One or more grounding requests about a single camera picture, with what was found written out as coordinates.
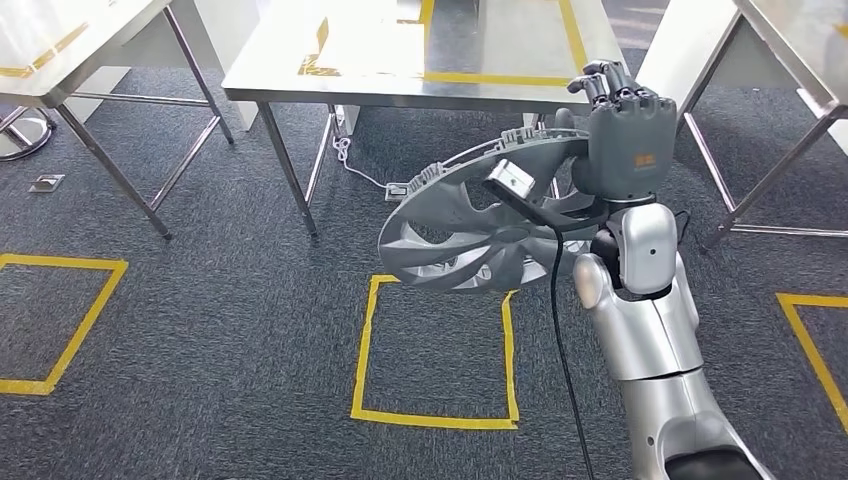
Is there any black camera cable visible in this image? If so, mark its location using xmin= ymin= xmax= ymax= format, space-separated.
xmin=548 ymin=228 xmax=598 ymax=480

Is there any steel workbench table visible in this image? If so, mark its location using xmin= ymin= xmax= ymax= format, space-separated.
xmin=221 ymin=0 xmax=627 ymax=238

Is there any grey wheel hubcap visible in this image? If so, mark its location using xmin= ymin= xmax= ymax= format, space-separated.
xmin=377 ymin=127 xmax=601 ymax=294

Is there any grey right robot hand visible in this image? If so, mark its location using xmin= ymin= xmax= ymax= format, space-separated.
xmin=555 ymin=59 xmax=678 ymax=203

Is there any white cabinet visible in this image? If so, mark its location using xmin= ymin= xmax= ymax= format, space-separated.
xmin=168 ymin=0 xmax=261 ymax=132

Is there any steel frame table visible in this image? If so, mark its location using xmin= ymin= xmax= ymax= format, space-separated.
xmin=0 ymin=0 xmax=234 ymax=241
xmin=678 ymin=0 xmax=848 ymax=250

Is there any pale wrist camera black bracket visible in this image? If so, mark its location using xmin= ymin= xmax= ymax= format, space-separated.
xmin=482 ymin=158 xmax=611 ymax=233

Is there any steel pole with round base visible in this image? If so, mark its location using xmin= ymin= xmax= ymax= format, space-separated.
xmin=0 ymin=105 xmax=56 ymax=162

